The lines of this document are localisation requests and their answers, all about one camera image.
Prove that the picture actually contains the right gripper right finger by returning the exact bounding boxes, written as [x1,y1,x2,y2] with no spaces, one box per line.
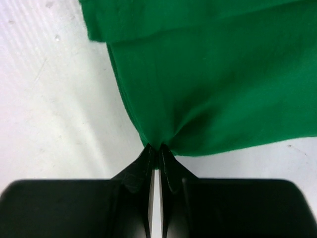
[158,148,315,238]

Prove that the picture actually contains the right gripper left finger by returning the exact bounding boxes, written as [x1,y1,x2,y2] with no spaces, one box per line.
[0,146,155,238]

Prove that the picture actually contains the green t shirt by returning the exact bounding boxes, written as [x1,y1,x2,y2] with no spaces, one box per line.
[80,0,317,156]

